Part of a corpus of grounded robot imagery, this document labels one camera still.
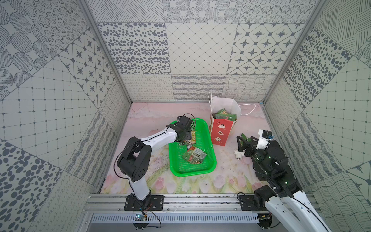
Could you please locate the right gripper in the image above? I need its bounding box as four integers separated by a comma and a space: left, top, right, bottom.
237, 135, 273, 177

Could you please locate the green barcode packet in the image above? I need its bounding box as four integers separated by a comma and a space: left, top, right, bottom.
213, 109, 237, 121

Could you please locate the white red paper bag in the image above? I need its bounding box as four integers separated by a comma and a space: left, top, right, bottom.
208, 91, 257, 147

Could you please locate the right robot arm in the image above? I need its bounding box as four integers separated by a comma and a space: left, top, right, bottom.
235, 130, 331, 232

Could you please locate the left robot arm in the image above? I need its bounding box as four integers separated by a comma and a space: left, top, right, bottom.
116, 114, 196, 201

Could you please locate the white pipe fitting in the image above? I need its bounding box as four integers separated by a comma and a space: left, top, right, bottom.
234, 149, 245, 160

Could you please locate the green seaweed packet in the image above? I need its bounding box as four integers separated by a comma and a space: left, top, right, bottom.
182, 146, 207, 164

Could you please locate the green plastic basket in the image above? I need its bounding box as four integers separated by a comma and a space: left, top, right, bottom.
169, 119, 217, 177

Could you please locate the right circuit board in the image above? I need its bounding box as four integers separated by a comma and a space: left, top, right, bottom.
257, 214, 272, 229

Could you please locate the circuit board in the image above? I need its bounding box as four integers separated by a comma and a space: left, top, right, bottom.
257, 214, 272, 229
135, 214, 147, 221

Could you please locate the left circuit board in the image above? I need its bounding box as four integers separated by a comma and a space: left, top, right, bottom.
135, 214, 147, 221

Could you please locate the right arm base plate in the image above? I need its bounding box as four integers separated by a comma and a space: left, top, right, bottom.
237, 195, 268, 211

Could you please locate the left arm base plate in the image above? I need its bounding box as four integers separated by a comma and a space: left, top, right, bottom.
124, 193, 165, 211

